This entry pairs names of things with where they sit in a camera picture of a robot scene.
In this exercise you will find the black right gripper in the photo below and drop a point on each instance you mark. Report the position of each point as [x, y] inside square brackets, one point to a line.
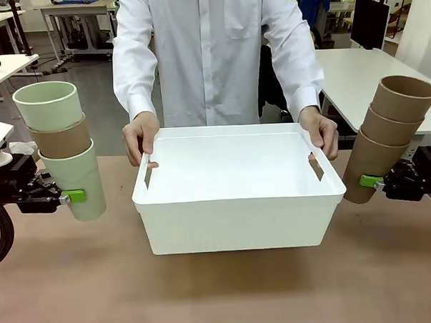
[422, 177]

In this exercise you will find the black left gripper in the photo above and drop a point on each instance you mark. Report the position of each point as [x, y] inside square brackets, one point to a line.
[22, 191]

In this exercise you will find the brown plastic cup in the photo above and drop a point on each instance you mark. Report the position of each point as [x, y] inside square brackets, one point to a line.
[365, 162]
[64, 141]
[386, 129]
[399, 101]

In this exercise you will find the pale green plastic cup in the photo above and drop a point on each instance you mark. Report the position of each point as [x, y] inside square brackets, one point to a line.
[48, 111]
[83, 174]

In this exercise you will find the white plastic basket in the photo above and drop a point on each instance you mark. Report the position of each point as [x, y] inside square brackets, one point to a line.
[239, 203]

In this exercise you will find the person's left forearm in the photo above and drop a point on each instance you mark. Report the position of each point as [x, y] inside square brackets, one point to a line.
[303, 82]

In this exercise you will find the person's right forearm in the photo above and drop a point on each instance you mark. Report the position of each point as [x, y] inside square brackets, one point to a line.
[137, 86]

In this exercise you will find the person's left hand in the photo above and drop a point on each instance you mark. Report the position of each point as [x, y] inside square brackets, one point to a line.
[323, 133]

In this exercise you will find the person's right hand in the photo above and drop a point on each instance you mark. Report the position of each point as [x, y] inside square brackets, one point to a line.
[139, 139]

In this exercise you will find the white crumpled tissue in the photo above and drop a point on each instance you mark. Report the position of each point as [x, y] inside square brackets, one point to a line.
[23, 146]

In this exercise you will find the white side table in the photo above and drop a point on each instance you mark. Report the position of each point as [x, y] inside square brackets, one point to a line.
[355, 76]

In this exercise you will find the white desk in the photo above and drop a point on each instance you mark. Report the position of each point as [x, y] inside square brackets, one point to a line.
[7, 68]

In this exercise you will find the black computer monitor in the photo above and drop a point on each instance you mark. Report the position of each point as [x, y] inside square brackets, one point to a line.
[369, 19]

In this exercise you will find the black stand pole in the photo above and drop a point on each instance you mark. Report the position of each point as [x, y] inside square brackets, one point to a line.
[20, 30]

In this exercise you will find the grey workbench table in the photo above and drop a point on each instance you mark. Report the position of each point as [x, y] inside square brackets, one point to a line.
[84, 17]

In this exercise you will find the person in blue jacket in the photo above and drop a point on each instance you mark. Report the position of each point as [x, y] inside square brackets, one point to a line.
[314, 3]

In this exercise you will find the person in white shirt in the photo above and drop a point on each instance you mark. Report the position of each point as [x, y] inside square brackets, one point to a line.
[211, 61]

